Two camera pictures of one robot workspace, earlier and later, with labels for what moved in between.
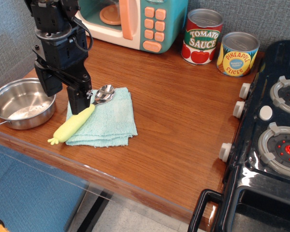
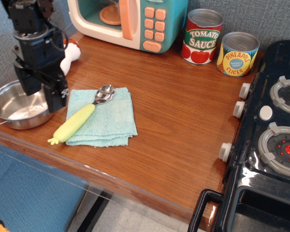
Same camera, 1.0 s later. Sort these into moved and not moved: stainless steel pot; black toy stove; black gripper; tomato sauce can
Moved: black gripper
Not moved: stainless steel pot; tomato sauce can; black toy stove
